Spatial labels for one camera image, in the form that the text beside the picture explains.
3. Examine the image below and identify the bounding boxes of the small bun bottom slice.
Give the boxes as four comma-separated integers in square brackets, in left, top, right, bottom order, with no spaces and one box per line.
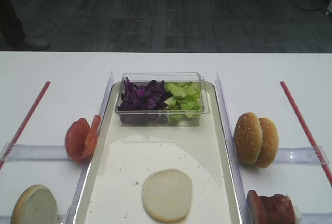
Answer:
[142,169,192,223]

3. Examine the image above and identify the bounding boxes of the green lettuce leaves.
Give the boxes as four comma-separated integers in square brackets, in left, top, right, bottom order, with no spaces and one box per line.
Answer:
[165,81,203,125]

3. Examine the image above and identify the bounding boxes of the rear tomato slice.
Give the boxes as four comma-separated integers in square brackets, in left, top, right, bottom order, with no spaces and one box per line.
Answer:
[80,115,102,160]

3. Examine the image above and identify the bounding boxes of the tomato slice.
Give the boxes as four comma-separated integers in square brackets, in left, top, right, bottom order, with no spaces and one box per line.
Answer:
[65,118,90,163]
[80,115,102,160]

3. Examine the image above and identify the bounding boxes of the front tomato slice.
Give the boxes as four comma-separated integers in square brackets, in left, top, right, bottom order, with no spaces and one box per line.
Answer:
[65,118,90,163]

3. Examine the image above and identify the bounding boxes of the rear red meat patties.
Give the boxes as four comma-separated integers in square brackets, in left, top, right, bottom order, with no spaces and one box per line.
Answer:
[259,194,296,224]

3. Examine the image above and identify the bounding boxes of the clear plastic salad container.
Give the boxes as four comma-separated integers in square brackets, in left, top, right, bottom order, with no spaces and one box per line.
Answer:
[115,72,210,126]

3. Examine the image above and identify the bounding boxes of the purple cabbage leaves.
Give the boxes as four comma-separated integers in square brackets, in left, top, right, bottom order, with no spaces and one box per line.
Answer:
[117,78,172,125]

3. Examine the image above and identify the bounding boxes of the front sesame bun top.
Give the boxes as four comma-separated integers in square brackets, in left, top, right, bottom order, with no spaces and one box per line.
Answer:
[233,112,262,164]

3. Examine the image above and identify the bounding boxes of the sesame bun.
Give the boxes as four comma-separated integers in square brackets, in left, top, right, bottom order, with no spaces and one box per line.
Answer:
[233,112,262,164]
[255,118,279,168]

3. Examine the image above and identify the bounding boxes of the white metal tray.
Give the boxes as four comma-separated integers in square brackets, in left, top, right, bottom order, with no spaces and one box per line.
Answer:
[73,82,243,223]

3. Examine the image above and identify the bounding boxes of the rear sesame bun top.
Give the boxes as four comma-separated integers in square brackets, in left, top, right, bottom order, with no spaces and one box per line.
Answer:
[255,118,279,168]

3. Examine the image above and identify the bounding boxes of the right upper clear pusher track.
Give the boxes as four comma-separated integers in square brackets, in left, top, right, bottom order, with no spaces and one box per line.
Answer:
[273,146,329,165]

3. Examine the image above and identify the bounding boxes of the clear pusher track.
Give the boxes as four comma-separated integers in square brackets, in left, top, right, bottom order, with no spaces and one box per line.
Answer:
[273,146,329,165]
[293,205,332,224]
[1,144,70,161]

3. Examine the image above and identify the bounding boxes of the left long clear divider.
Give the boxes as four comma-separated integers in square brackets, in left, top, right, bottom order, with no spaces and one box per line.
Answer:
[64,71,114,223]

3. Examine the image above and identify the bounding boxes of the left upper clear pusher track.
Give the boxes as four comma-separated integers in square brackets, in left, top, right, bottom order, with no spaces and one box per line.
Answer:
[1,144,70,161]

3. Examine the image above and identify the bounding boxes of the large bun bottom slice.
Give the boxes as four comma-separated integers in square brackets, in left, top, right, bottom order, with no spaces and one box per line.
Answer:
[10,185,58,224]

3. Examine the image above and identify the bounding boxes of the person leg and shoe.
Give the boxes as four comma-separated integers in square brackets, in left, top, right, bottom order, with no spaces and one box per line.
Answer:
[1,0,50,51]

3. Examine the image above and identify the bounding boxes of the right lower clear pusher track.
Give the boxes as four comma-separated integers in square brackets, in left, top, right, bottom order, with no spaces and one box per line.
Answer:
[293,205,332,224]

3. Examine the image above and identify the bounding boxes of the right red rail strip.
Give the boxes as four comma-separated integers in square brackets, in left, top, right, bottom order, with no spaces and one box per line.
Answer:
[280,81,331,185]

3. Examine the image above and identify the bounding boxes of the red rail strip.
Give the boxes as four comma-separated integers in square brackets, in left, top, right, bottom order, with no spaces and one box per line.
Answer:
[280,81,331,185]
[0,81,51,169]

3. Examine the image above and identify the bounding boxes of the left red rail strip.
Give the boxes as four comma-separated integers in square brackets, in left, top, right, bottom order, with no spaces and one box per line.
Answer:
[0,81,51,169]

